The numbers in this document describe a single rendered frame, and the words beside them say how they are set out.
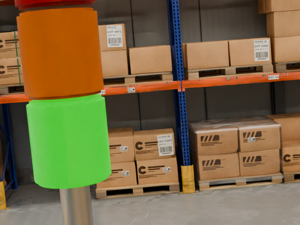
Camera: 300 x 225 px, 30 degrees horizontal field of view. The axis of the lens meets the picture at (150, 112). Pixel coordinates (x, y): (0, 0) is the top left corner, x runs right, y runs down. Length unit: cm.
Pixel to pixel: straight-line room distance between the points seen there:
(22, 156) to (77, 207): 910
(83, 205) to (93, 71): 9
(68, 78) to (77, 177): 6
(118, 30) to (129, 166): 194
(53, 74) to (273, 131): 786
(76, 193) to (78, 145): 4
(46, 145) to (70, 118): 2
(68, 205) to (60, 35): 11
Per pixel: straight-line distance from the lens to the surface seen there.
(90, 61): 34
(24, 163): 949
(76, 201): 36
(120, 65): 787
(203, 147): 802
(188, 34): 921
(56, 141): 34
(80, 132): 34
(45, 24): 34
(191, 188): 806
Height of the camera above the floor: 225
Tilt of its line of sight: 8 degrees down
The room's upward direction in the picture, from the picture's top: 5 degrees counter-clockwise
